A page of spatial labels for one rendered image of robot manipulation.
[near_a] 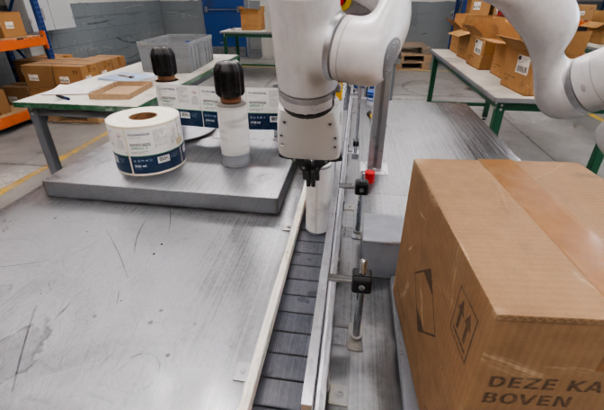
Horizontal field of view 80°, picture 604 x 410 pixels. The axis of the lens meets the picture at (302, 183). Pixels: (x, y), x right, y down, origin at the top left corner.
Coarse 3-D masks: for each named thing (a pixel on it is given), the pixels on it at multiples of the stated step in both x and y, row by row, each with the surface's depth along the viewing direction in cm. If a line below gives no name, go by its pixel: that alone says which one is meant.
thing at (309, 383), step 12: (336, 168) 87; (336, 180) 82; (336, 192) 77; (324, 240) 62; (324, 252) 59; (324, 264) 56; (324, 276) 54; (324, 288) 52; (324, 300) 51; (312, 336) 45; (312, 348) 43; (312, 360) 42; (312, 372) 40; (312, 384) 39; (312, 396) 38; (312, 408) 38
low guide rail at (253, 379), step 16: (304, 192) 86; (304, 208) 83; (288, 240) 70; (288, 256) 65; (272, 304) 55; (272, 320) 53; (256, 352) 48; (256, 368) 46; (256, 384) 45; (240, 400) 42
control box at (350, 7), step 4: (348, 0) 100; (352, 0) 99; (344, 4) 101; (348, 4) 101; (352, 4) 100; (356, 4) 99; (360, 4) 98; (344, 8) 102; (348, 8) 101; (352, 8) 100; (356, 8) 99; (360, 8) 98; (364, 8) 98; (344, 12) 102; (348, 12) 102; (352, 12) 101; (356, 12) 100; (360, 12) 99; (364, 12) 98; (368, 12) 97
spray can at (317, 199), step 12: (324, 168) 70; (324, 180) 71; (312, 192) 72; (324, 192) 72; (312, 204) 74; (324, 204) 74; (312, 216) 75; (324, 216) 75; (312, 228) 76; (324, 228) 77
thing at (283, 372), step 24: (312, 240) 75; (312, 264) 69; (288, 288) 63; (312, 288) 63; (288, 312) 59; (312, 312) 58; (288, 336) 54; (264, 360) 51; (288, 360) 51; (264, 384) 48; (288, 384) 48; (264, 408) 45; (288, 408) 45
